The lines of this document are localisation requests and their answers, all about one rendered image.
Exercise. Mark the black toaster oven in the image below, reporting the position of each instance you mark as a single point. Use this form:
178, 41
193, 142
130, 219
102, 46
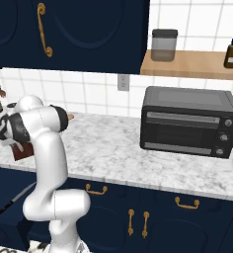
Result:
184, 123

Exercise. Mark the white wall socket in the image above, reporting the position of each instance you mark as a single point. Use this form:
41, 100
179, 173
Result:
123, 82

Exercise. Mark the dark blue cupboard door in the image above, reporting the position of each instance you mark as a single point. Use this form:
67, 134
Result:
181, 230
108, 227
10, 33
95, 33

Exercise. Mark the dark blue upper cupboard door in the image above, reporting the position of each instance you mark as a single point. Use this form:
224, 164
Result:
10, 33
95, 33

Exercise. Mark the brown bottle with black cap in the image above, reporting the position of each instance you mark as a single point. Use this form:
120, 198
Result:
232, 54

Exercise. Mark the open dark blue drawer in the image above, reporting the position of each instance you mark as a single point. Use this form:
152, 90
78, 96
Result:
6, 224

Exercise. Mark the dark blue drawer front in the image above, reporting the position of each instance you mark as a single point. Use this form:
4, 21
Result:
217, 202
118, 191

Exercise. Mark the reddish brown cutting board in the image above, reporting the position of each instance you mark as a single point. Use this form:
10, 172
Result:
24, 152

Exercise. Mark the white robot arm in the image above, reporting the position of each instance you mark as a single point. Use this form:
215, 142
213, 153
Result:
47, 154

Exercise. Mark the wooden wall shelf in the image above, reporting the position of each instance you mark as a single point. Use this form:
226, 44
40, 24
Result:
191, 64

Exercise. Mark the dark blue lower cupboard door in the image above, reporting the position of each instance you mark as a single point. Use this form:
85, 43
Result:
181, 230
108, 227

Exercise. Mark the grey lidded jar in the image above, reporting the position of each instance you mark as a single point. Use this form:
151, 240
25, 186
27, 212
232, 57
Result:
164, 46

